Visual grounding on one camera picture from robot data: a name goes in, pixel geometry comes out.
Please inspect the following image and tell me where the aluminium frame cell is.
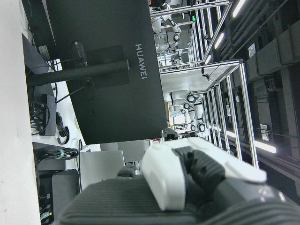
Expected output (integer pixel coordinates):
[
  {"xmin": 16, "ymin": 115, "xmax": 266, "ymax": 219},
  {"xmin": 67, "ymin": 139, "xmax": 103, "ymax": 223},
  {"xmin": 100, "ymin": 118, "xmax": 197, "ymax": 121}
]
[
  {"xmin": 159, "ymin": 58, "xmax": 260, "ymax": 169},
  {"xmin": 150, "ymin": 0, "xmax": 233, "ymax": 68}
]

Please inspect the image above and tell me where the black cable bundle green tie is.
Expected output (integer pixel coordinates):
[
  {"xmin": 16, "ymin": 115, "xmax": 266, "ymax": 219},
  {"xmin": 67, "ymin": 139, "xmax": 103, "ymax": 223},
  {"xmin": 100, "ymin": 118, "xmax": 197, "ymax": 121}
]
[{"xmin": 36, "ymin": 147, "xmax": 80, "ymax": 165}]

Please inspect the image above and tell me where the black coiled strap cable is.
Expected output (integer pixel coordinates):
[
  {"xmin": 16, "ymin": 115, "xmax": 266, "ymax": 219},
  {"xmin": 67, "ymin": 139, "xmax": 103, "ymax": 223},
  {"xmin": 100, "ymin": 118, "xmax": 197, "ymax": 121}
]
[{"xmin": 56, "ymin": 112, "xmax": 70, "ymax": 144}]

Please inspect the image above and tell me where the white computer case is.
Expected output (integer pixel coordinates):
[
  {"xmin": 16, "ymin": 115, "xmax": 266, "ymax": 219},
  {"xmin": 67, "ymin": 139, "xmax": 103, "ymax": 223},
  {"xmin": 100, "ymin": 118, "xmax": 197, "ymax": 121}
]
[{"xmin": 79, "ymin": 150, "xmax": 125, "ymax": 190}]

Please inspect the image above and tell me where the black power adapter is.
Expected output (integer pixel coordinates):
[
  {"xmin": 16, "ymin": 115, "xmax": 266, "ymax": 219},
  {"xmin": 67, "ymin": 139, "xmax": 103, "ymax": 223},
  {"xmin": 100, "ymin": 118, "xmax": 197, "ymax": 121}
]
[{"xmin": 71, "ymin": 40, "xmax": 89, "ymax": 68}]

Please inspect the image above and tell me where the black Huawei monitor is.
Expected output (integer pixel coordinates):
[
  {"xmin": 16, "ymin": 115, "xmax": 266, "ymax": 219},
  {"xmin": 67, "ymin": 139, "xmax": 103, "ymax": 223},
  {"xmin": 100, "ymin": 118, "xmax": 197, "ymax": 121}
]
[{"xmin": 45, "ymin": 0, "xmax": 168, "ymax": 145}]

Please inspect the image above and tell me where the white humanoid robot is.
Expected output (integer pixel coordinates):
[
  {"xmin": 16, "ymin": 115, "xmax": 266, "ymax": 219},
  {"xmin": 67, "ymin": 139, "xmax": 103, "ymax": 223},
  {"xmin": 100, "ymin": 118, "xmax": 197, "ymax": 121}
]
[
  {"xmin": 151, "ymin": 10, "xmax": 182, "ymax": 49},
  {"xmin": 164, "ymin": 89, "xmax": 207, "ymax": 132}
]

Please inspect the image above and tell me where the black docking box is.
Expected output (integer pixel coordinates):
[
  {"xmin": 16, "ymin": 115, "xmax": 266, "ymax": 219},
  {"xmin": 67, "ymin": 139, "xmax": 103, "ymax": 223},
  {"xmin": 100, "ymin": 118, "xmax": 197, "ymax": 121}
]
[{"xmin": 30, "ymin": 94, "xmax": 58, "ymax": 136}]

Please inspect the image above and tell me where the black computer monitor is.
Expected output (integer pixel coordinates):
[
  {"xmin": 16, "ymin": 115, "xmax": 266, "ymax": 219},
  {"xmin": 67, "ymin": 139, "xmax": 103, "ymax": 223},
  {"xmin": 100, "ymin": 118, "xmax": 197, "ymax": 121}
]
[{"xmin": 21, "ymin": 0, "xmax": 57, "ymax": 46}]

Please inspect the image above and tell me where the dark grey computer case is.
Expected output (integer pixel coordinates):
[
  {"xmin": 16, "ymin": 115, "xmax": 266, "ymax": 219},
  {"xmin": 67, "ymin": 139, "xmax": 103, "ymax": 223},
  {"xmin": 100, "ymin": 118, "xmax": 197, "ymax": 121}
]
[{"xmin": 52, "ymin": 168, "xmax": 81, "ymax": 211}]

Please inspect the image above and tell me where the black monitor stand pole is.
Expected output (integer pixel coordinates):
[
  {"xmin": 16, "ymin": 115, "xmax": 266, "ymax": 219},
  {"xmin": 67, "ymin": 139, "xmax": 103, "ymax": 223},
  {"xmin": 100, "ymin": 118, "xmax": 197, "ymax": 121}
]
[{"xmin": 25, "ymin": 60, "xmax": 130, "ymax": 87}]

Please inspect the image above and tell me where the black network device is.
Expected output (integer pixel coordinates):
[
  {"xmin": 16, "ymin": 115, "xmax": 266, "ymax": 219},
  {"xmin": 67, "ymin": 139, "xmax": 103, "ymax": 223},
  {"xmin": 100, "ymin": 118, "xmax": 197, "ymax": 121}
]
[{"xmin": 37, "ymin": 171, "xmax": 55, "ymax": 225}]

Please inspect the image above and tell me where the small black frame camera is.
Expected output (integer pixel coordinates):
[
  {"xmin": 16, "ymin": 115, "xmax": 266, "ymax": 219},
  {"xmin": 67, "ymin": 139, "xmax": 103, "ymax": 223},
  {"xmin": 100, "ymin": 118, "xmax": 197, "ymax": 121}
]
[{"xmin": 201, "ymin": 67, "xmax": 212, "ymax": 82}]

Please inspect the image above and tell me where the right robot hand white grey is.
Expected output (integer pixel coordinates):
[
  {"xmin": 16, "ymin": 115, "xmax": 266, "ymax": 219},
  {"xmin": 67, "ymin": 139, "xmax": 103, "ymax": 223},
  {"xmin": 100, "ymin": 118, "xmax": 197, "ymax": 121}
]
[{"xmin": 53, "ymin": 127, "xmax": 300, "ymax": 225}]

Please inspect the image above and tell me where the black monitor cable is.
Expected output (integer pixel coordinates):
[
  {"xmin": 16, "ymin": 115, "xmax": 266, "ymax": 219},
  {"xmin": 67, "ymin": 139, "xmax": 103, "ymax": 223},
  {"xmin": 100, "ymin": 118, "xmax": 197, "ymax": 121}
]
[{"xmin": 54, "ymin": 81, "xmax": 90, "ymax": 104}]

